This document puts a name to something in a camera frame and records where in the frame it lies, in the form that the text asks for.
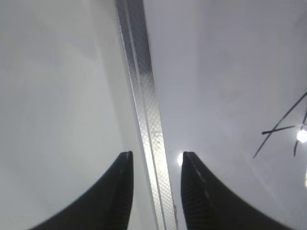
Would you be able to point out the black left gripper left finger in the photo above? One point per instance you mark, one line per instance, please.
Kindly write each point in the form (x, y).
(106, 205)

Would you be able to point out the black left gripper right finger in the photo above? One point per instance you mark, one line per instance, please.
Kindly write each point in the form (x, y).
(208, 204)

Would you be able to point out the white whiteboard with aluminium frame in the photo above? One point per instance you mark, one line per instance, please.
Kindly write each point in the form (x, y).
(226, 79)

